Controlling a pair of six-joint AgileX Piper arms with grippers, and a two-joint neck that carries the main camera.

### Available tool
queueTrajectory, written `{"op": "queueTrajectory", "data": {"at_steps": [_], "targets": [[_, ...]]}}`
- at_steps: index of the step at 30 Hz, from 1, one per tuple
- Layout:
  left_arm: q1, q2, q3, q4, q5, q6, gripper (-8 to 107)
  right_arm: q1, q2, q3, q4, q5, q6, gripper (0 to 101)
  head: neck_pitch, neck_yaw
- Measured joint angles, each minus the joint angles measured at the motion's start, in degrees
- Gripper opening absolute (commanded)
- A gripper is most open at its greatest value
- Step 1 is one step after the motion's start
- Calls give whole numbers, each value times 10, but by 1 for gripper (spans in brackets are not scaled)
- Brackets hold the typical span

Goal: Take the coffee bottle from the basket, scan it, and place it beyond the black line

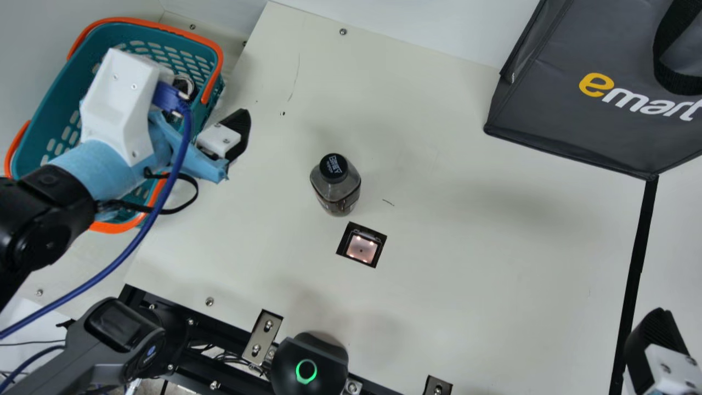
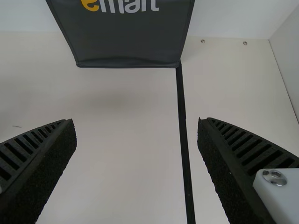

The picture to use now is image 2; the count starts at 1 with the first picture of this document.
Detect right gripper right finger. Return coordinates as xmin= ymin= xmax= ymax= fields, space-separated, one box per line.
xmin=197 ymin=117 xmax=299 ymax=224

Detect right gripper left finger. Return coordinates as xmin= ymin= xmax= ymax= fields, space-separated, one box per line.
xmin=0 ymin=119 xmax=78 ymax=224

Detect dark grey bag with straps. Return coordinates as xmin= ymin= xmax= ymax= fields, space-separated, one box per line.
xmin=45 ymin=0 xmax=196 ymax=69

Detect black strip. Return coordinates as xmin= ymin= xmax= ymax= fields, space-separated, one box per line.
xmin=175 ymin=61 xmax=196 ymax=224

